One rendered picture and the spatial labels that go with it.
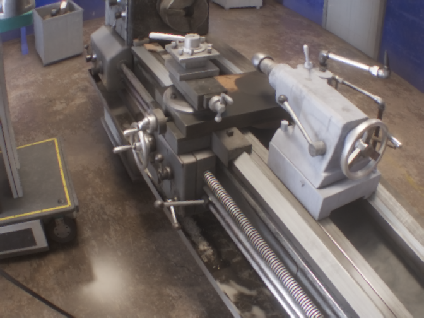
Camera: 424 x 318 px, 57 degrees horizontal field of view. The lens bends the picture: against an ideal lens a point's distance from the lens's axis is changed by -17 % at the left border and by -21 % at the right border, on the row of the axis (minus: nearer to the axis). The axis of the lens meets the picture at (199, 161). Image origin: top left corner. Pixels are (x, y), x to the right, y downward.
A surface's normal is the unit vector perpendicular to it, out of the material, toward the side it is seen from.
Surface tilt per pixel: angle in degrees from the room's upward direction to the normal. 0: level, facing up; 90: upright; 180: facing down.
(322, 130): 76
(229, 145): 0
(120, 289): 0
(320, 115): 82
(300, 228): 36
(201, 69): 0
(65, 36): 90
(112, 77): 90
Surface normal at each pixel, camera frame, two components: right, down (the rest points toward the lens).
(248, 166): -0.51, -0.51
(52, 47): 0.51, 0.52
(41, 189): 0.03, -0.80
